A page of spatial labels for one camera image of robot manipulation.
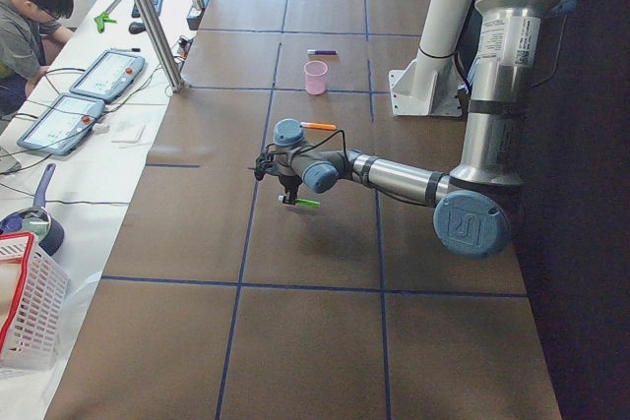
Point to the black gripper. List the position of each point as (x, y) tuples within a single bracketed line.
[(286, 181)]

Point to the green highlighter pen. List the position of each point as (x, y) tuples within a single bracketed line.
[(303, 202)]

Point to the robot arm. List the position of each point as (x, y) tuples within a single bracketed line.
[(463, 99)]

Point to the orange highlighter pen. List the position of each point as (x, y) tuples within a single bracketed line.
[(319, 126)]

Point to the pink mesh pen holder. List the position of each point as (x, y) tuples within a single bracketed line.
[(315, 74)]

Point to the purple highlighter pen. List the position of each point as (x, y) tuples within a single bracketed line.
[(322, 52)]

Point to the black marker pen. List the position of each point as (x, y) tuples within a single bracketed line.
[(134, 49)]

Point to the white folded cloth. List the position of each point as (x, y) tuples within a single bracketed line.
[(128, 133)]

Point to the far teach pendant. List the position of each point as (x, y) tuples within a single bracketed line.
[(112, 72)]

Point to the teach pendant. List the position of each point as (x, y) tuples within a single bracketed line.
[(112, 72), (61, 127)]

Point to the black computer mouse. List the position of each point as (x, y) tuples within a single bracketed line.
[(136, 28)]

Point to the near teach pendant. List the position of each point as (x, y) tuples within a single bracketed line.
[(61, 127)]

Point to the blue saucepan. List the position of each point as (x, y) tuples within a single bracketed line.
[(48, 232)]

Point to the white red plastic basket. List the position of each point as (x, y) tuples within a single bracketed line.
[(33, 289)]

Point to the seated person grey shirt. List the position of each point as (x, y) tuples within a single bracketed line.
[(25, 24)]

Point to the white camera pole with base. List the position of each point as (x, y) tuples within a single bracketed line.
[(428, 86)]

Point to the green handled grabber tool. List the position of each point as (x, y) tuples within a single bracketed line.
[(104, 17)]

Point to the aluminium frame post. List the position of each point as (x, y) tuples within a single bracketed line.
[(160, 44)]

